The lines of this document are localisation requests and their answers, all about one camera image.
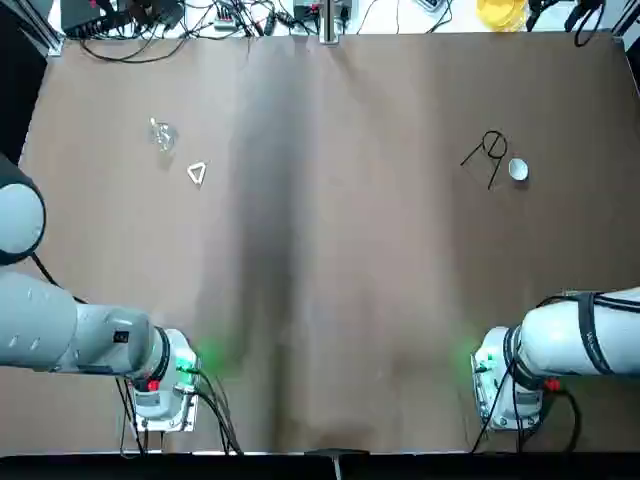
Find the white clay triangle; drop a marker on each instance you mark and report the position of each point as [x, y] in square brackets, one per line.
[193, 177]

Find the black metal tripod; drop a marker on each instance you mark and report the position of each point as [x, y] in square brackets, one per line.
[475, 150]

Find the white porcelain crucible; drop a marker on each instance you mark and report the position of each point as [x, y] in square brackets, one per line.
[519, 169]

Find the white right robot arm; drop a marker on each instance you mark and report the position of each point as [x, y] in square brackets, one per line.
[560, 340]

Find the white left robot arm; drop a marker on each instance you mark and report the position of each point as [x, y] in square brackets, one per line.
[50, 320]

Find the grey device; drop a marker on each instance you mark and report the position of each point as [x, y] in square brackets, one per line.
[305, 7]

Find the grey power strip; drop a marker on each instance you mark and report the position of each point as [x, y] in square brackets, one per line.
[224, 20]

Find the yellow plastic case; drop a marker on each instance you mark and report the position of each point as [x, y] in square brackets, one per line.
[500, 12]

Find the black electronics box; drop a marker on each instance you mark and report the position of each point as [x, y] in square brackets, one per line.
[115, 15]

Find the aluminium profile post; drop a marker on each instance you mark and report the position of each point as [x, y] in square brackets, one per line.
[330, 22]

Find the aluminium frame rail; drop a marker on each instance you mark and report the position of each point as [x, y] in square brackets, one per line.
[627, 25]
[47, 30]

